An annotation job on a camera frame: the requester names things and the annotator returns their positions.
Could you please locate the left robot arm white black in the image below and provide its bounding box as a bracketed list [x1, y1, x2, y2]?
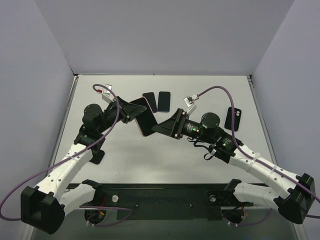
[20, 97, 147, 234]

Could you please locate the black phone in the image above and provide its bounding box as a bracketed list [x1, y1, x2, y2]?
[142, 92, 158, 113]

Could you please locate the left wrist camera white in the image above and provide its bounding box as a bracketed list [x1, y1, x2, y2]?
[97, 84, 114, 104]

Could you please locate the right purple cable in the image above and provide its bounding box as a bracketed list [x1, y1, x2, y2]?
[197, 86, 320, 227]

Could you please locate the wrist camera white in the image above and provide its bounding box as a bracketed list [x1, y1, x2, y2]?
[97, 84, 114, 104]
[183, 94, 199, 116]

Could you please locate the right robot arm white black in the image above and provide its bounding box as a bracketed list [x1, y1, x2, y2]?
[152, 108, 316, 225]

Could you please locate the black ring phone case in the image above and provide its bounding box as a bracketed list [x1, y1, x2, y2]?
[90, 149, 105, 165]

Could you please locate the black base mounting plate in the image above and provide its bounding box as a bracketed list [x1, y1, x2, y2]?
[84, 183, 253, 221]

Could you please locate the aluminium frame rail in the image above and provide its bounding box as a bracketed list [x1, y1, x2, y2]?
[246, 74, 278, 165]

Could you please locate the purple cable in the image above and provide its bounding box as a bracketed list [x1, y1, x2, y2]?
[0, 83, 135, 227]
[197, 86, 320, 227]

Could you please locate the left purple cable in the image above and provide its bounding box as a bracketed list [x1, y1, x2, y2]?
[0, 83, 135, 227]

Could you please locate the blue phone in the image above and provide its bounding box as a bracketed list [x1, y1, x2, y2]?
[157, 91, 171, 113]

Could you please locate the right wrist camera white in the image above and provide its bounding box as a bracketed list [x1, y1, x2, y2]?
[183, 94, 199, 116]

